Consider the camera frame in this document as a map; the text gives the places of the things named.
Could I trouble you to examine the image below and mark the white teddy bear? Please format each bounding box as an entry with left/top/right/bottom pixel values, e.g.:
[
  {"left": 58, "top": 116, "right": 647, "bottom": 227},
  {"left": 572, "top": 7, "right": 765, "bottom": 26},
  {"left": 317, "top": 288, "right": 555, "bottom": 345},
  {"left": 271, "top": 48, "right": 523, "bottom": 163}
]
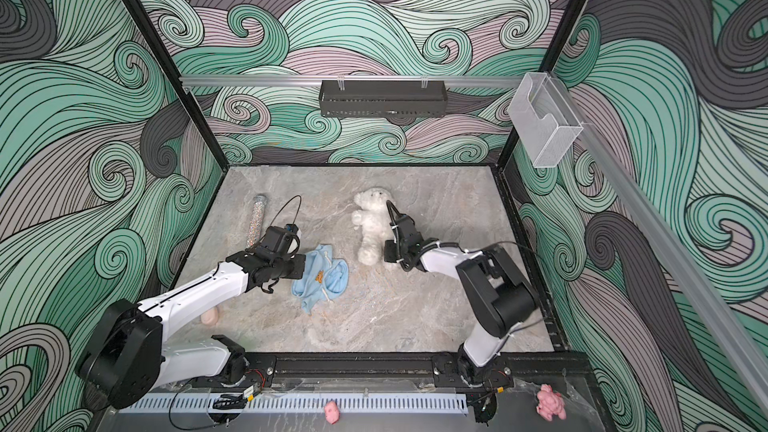
[{"left": 352, "top": 187, "right": 394, "bottom": 266}]

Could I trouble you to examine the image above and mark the light blue teddy hoodie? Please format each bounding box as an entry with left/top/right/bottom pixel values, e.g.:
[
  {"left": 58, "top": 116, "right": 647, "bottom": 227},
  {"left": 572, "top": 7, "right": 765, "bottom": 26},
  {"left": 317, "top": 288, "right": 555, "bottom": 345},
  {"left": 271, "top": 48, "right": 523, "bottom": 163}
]
[{"left": 291, "top": 244, "right": 349, "bottom": 315}]

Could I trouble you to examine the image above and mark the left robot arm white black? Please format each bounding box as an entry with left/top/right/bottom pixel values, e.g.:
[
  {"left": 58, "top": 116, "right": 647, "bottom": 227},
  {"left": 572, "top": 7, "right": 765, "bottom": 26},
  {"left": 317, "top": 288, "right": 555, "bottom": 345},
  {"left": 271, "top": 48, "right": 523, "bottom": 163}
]
[{"left": 75, "top": 223, "right": 306, "bottom": 409}]

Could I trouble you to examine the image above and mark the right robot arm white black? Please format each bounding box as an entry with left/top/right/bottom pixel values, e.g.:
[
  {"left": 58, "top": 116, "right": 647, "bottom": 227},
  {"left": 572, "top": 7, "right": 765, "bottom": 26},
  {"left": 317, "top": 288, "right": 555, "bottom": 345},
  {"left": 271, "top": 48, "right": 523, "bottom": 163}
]
[{"left": 384, "top": 209, "right": 539, "bottom": 386}]

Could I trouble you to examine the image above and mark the clear tube with beads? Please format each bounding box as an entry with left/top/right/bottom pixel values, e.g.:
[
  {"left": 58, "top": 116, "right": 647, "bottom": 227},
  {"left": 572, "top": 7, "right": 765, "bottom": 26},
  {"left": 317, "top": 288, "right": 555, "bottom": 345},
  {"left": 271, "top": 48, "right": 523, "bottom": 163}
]
[{"left": 247, "top": 194, "right": 268, "bottom": 247}]

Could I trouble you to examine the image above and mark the small peach pink ball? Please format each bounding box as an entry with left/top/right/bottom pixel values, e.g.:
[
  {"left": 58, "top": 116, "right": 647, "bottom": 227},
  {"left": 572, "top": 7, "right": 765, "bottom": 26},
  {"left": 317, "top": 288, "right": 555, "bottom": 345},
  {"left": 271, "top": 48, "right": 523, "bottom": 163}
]
[{"left": 200, "top": 307, "right": 220, "bottom": 327}]

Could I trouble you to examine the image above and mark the small pink toy piece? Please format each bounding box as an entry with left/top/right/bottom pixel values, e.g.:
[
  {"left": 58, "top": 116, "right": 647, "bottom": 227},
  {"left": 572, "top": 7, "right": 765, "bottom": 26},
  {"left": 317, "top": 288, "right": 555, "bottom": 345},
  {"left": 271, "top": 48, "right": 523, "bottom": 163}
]
[{"left": 324, "top": 401, "right": 341, "bottom": 424}]

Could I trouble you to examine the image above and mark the pink plush toy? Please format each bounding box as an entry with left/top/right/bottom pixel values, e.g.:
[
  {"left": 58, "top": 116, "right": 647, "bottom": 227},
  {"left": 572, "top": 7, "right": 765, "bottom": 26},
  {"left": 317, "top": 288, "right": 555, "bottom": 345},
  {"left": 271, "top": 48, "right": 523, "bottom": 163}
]
[{"left": 536, "top": 384, "right": 567, "bottom": 422}]

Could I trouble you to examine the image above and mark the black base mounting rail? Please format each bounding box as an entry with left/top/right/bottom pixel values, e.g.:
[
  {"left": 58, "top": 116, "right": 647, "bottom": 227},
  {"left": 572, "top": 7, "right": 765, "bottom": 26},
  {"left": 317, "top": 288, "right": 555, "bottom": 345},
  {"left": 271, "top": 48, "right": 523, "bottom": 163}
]
[{"left": 116, "top": 350, "right": 595, "bottom": 390}]

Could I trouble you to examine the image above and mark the black wall-mounted tray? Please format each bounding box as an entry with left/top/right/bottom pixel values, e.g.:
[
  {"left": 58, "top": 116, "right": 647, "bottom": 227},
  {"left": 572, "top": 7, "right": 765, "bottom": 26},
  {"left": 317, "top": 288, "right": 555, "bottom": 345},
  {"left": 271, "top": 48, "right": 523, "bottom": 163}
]
[{"left": 318, "top": 81, "right": 448, "bottom": 118}]

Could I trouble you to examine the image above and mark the clear acrylic wall holder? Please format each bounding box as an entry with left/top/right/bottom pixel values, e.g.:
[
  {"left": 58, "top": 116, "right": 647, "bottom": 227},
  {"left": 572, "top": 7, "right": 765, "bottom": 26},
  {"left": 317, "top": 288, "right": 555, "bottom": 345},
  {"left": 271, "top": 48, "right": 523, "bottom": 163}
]
[{"left": 507, "top": 72, "right": 583, "bottom": 169}]

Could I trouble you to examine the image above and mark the aluminium rail back wall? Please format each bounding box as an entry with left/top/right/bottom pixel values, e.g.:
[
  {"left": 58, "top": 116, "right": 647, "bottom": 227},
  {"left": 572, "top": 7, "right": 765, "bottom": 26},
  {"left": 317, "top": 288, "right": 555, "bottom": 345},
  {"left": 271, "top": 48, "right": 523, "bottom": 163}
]
[{"left": 179, "top": 74, "right": 523, "bottom": 89}]

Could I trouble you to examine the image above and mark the aluminium rail wall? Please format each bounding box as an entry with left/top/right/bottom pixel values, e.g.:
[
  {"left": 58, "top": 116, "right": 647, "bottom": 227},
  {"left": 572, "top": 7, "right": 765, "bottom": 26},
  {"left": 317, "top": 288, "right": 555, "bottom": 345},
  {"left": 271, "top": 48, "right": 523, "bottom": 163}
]
[
  {"left": 179, "top": 74, "right": 523, "bottom": 89},
  {"left": 549, "top": 76, "right": 767, "bottom": 411}
]

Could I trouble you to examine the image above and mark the white slotted cable duct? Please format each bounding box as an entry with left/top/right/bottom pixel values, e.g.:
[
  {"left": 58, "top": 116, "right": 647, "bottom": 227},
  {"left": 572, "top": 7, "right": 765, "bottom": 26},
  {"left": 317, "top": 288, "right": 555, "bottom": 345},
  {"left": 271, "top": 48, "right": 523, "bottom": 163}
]
[{"left": 122, "top": 392, "right": 469, "bottom": 415}]

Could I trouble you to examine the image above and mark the aluminium rail right wall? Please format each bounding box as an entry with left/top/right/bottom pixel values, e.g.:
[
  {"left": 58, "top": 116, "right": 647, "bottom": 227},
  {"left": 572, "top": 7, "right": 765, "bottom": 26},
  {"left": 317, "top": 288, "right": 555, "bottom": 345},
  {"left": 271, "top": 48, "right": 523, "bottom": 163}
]
[{"left": 549, "top": 76, "right": 767, "bottom": 411}]

